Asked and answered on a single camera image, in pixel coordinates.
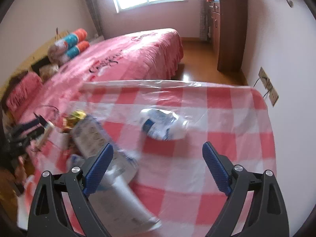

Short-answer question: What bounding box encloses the black cable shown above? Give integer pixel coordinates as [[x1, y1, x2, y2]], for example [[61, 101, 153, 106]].
[[35, 105, 60, 121]]

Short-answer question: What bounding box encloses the beige wall socket panel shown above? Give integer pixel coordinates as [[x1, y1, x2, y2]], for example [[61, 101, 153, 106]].
[[258, 67, 279, 107]]

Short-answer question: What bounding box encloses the brown wooden cabinet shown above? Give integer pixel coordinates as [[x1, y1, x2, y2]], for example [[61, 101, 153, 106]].
[[209, 0, 248, 73]]

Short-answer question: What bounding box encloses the white green wet wipes packet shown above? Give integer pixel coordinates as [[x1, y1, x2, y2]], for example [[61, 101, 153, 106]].
[[91, 149, 162, 231]]

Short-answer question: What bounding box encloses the pink pillow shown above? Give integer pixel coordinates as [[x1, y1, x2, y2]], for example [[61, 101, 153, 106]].
[[5, 71, 43, 115]]

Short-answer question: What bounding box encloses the brown patterned pillow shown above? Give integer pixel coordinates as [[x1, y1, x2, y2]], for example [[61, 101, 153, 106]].
[[39, 64, 60, 82]]

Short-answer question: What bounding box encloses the red white checked plastic tablecloth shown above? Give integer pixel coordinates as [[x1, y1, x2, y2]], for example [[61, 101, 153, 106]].
[[17, 79, 277, 237]]

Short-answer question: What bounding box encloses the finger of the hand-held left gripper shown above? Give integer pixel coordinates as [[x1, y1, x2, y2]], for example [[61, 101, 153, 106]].
[[10, 121, 42, 142]]

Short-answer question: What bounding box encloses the white milk carton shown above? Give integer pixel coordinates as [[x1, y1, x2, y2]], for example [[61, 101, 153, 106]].
[[70, 115, 111, 160]]

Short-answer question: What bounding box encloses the yellow headboard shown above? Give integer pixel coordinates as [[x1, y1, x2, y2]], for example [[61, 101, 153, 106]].
[[0, 31, 72, 97]]

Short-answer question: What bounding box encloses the gold foil wrapper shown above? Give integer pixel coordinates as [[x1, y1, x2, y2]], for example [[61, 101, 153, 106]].
[[55, 110, 87, 133]]

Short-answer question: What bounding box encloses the rolled cartoon print quilt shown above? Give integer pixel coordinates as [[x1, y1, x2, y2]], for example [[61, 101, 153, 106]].
[[47, 28, 90, 66]]

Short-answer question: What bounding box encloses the grey patterned curtain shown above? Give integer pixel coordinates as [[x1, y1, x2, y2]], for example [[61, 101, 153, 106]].
[[199, 0, 210, 41]]

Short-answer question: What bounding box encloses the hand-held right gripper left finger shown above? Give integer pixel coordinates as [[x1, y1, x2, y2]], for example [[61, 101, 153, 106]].
[[27, 143, 114, 237]]

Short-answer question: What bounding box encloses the white blue pouch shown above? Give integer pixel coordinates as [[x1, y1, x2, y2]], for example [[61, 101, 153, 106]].
[[139, 108, 190, 141]]

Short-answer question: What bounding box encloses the bed with pink sheet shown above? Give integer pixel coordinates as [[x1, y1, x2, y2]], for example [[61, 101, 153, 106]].
[[5, 28, 184, 134]]

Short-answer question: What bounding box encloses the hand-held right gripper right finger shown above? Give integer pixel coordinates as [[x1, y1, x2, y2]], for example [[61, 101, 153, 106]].
[[202, 141, 289, 237]]

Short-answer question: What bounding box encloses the grey plaid curtain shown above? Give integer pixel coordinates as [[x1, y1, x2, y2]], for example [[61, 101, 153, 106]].
[[79, 0, 105, 40]]

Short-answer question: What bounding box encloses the white orange plastic bag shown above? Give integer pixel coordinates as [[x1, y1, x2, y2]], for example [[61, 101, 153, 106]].
[[16, 174, 36, 229]]

